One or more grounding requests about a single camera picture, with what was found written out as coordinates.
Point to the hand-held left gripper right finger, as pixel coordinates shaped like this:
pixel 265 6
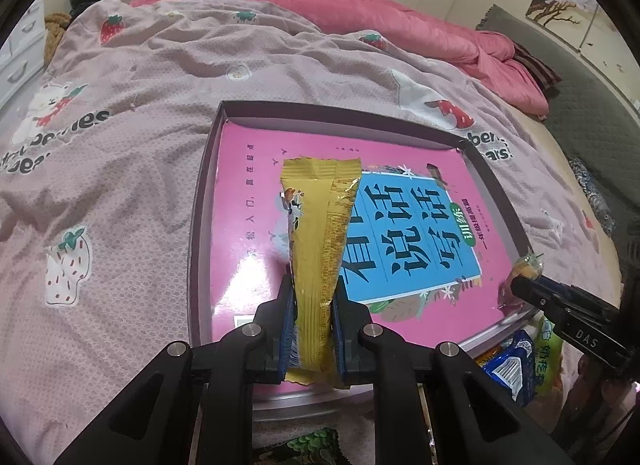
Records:
pixel 341 345

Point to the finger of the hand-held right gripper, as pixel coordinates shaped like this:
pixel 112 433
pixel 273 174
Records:
pixel 532 292

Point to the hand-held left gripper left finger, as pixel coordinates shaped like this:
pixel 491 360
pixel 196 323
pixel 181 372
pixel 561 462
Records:
pixel 289 340

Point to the brown cracker packet green label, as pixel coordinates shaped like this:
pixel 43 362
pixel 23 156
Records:
pixel 526 269

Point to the long green snack packet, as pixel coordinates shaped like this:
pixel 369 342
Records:
pixel 547 355

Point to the shiny blue snack packet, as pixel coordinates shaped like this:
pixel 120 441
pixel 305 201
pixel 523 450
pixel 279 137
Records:
pixel 510 370

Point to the yellow snack packet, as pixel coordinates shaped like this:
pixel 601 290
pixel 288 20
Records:
pixel 315 245

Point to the green and black snack packet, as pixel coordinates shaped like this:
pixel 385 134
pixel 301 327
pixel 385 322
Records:
pixel 310 450

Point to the grey shallow box tray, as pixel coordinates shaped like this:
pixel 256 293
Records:
pixel 200 245

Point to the blue patterned cloth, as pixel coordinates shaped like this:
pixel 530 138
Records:
pixel 582 185

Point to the pink and blue book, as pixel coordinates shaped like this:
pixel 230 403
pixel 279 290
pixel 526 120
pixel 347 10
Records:
pixel 250 185

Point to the grey quilted headboard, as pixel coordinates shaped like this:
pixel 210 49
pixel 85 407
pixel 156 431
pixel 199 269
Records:
pixel 590 110

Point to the dark striped pillow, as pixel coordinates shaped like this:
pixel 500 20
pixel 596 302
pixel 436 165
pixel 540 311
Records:
pixel 537 67

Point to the strawberry printed blanket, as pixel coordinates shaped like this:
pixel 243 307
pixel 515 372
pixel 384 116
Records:
pixel 125 155

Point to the pink quilt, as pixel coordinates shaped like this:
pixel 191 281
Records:
pixel 400 25

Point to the brown plush blanket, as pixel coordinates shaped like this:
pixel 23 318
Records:
pixel 55 35

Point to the white drawer cabinet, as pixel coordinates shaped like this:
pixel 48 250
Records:
pixel 20 50

